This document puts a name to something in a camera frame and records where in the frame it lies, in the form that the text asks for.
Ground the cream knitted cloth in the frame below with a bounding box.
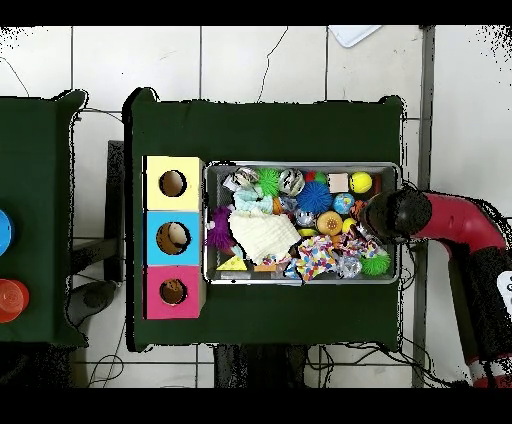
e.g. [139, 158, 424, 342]
[228, 208, 302, 266]

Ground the polka dot cloth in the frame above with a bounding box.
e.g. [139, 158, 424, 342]
[337, 229, 388, 261]
[295, 234, 339, 283]

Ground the brown teddy plush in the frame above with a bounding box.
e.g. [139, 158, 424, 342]
[162, 279, 185, 298]

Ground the wooden box with three holes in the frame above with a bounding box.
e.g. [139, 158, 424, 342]
[142, 155, 207, 320]

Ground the mint knitted cloth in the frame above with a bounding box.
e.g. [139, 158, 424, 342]
[232, 187, 275, 215]

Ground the green spiky rubber ball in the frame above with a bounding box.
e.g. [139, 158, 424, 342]
[255, 167, 283, 197]
[359, 253, 392, 277]

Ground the crushed silver drink can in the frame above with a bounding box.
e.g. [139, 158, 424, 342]
[278, 168, 306, 197]
[229, 166, 260, 190]

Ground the purple spiky toy creature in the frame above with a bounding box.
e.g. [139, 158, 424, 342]
[205, 205, 237, 251]

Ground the large blue spiky ball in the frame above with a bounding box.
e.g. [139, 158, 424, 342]
[296, 180, 334, 215]

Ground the dark green tablecloth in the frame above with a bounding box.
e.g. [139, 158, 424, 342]
[0, 89, 89, 347]
[123, 87, 404, 353]

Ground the yellow ball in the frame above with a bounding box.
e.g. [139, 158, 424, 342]
[348, 170, 374, 195]

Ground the black upright panel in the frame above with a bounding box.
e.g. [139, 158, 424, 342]
[104, 139, 126, 283]

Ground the grey rounded base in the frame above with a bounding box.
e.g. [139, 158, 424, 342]
[65, 279, 118, 327]

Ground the white tray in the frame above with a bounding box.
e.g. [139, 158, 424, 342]
[328, 25, 383, 49]

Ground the blue round lid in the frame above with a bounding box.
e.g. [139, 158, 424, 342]
[0, 208, 16, 258]

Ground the red plastic cup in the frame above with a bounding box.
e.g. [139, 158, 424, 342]
[0, 278, 31, 324]

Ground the shallow wire mesh bin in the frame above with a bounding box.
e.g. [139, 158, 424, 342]
[202, 161, 401, 286]

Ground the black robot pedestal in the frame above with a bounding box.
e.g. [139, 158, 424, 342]
[213, 343, 309, 388]

